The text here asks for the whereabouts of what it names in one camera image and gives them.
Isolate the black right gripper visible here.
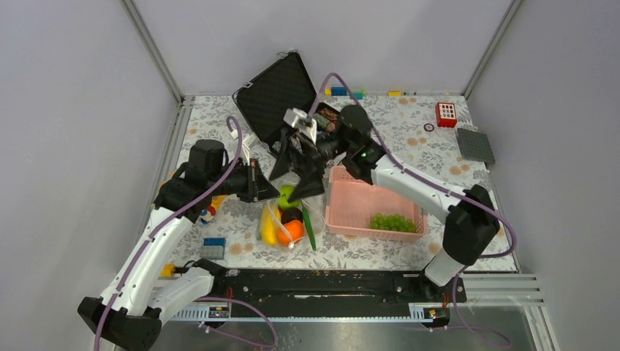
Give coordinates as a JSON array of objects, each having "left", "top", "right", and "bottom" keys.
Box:
[{"left": 269, "top": 128, "right": 355, "bottom": 204}]

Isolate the yellow toy mango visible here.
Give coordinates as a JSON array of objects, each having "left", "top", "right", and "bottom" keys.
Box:
[{"left": 260, "top": 201, "right": 280, "bottom": 246}]

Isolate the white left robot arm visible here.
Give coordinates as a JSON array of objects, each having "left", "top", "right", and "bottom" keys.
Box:
[{"left": 77, "top": 140, "right": 279, "bottom": 350}]

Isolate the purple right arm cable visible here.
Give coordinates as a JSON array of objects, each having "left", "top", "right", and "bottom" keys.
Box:
[{"left": 308, "top": 72, "right": 518, "bottom": 259}]

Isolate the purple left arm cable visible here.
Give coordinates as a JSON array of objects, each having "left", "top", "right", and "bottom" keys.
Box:
[{"left": 91, "top": 115, "right": 245, "bottom": 351}]

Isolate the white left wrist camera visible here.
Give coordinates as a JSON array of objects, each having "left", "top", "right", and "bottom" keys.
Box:
[{"left": 241, "top": 133, "right": 260, "bottom": 165}]

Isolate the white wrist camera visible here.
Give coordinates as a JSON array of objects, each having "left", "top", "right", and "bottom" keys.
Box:
[
  {"left": 241, "top": 133, "right": 260, "bottom": 165},
  {"left": 283, "top": 108, "right": 317, "bottom": 144}
]

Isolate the small yellow toy block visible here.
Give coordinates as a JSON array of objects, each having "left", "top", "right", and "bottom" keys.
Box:
[{"left": 160, "top": 264, "right": 176, "bottom": 278}]

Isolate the green toy apple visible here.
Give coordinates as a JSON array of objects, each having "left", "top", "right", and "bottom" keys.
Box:
[{"left": 278, "top": 184, "right": 300, "bottom": 210}]

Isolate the green brown poker chip row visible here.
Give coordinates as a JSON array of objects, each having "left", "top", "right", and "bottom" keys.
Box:
[{"left": 314, "top": 107, "right": 339, "bottom": 132}]

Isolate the pink plastic basket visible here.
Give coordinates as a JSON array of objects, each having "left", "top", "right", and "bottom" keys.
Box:
[{"left": 325, "top": 166, "right": 428, "bottom": 241}]

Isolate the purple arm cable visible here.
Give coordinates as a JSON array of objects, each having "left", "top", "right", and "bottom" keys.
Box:
[
  {"left": 308, "top": 72, "right": 518, "bottom": 259},
  {"left": 91, "top": 115, "right": 245, "bottom": 351}
]

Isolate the red toy block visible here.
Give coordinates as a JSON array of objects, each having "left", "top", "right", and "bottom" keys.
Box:
[{"left": 435, "top": 102, "right": 458, "bottom": 128}]

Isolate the clear zip top bag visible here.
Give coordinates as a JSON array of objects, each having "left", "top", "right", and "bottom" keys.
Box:
[{"left": 256, "top": 175, "right": 326, "bottom": 251}]

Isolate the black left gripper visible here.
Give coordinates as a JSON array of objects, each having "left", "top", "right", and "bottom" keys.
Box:
[{"left": 209, "top": 157, "right": 281, "bottom": 203}]

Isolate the orange toy tangerine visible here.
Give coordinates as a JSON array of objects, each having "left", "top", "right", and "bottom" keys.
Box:
[{"left": 276, "top": 219, "right": 305, "bottom": 246}]

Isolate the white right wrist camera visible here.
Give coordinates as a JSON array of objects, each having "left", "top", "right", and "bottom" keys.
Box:
[{"left": 283, "top": 108, "right": 317, "bottom": 144}]

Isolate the grey building baseplate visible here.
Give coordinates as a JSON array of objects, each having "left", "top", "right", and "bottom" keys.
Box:
[{"left": 456, "top": 128, "right": 496, "bottom": 165}]

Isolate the green toy grape bunch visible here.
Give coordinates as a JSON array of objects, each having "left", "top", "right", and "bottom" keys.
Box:
[{"left": 369, "top": 213, "right": 417, "bottom": 233}]

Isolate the blue grey toy block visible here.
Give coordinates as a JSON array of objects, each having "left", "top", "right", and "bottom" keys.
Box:
[{"left": 200, "top": 238, "right": 226, "bottom": 260}]

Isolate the green toy chili pepper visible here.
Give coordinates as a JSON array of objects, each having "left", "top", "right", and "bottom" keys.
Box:
[{"left": 302, "top": 205, "right": 317, "bottom": 251}]

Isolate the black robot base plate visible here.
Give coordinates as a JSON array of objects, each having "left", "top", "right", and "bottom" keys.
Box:
[{"left": 208, "top": 269, "right": 467, "bottom": 318}]

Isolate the dark purple toy plum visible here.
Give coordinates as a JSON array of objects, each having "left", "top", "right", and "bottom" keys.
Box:
[{"left": 281, "top": 208, "right": 303, "bottom": 224}]

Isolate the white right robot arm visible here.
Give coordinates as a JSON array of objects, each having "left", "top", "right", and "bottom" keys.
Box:
[{"left": 269, "top": 105, "right": 499, "bottom": 301}]

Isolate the blue yellow block row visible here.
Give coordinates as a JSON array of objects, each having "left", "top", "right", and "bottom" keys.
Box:
[{"left": 324, "top": 86, "right": 366, "bottom": 99}]

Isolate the black poker chip case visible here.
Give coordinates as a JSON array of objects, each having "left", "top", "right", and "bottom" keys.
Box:
[{"left": 233, "top": 50, "right": 317, "bottom": 156}]

